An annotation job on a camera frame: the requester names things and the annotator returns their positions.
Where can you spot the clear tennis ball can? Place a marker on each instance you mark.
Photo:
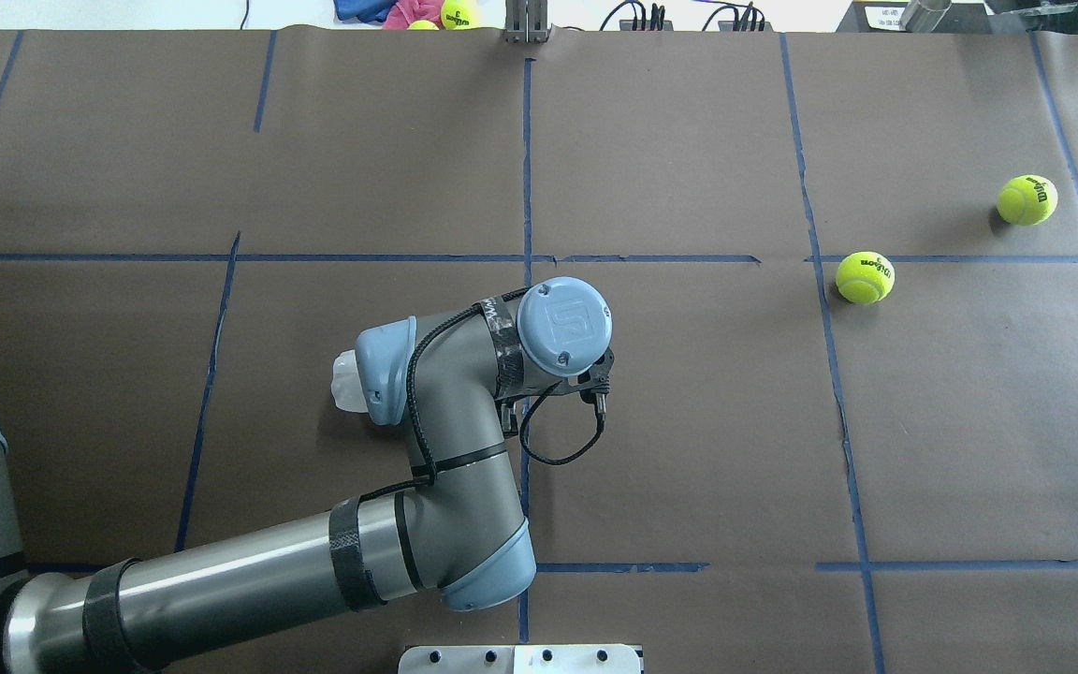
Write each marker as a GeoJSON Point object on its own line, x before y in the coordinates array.
{"type": "Point", "coordinates": [346, 386]}

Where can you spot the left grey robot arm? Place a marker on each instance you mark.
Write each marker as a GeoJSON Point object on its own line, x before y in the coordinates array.
{"type": "Point", "coordinates": [449, 383]}

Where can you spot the silver metal cup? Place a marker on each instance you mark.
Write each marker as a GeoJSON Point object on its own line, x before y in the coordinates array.
{"type": "Point", "coordinates": [924, 16]}

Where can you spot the black cable plug left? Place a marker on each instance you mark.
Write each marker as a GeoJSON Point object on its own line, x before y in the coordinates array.
{"type": "Point", "coordinates": [637, 17]}

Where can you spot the yellow tennis ball on cloth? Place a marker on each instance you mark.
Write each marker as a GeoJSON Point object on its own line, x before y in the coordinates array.
{"type": "Point", "coordinates": [460, 14]}

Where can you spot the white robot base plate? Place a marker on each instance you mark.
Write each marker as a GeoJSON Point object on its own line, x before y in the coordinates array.
{"type": "Point", "coordinates": [524, 658]}

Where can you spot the blue cloth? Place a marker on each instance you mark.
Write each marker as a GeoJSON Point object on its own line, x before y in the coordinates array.
{"type": "Point", "coordinates": [363, 11]}

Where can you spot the black cable plug right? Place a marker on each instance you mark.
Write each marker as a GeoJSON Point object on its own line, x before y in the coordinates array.
{"type": "Point", "coordinates": [736, 17]}

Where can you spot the yellow tennis ball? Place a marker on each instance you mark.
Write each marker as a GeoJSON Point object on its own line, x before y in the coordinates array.
{"type": "Point", "coordinates": [1028, 200]}
{"type": "Point", "coordinates": [460, 14]}
{"type": "Point", "coordinates": [865, 277]}

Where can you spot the aluminium frame post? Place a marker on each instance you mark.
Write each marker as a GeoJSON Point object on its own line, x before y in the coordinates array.
{"type": "Point", "coordinates": [526, 21]}

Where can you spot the black cable plug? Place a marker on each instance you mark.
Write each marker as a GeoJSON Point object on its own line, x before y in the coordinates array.
{"type": "Point", "coordinates": [637, 17]}
{"type": "Point", "coordinates": [736, 17]}

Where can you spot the pink cloth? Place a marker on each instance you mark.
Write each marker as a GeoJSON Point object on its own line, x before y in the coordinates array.
{"type": "Point", "coordinates": [407, 11]}

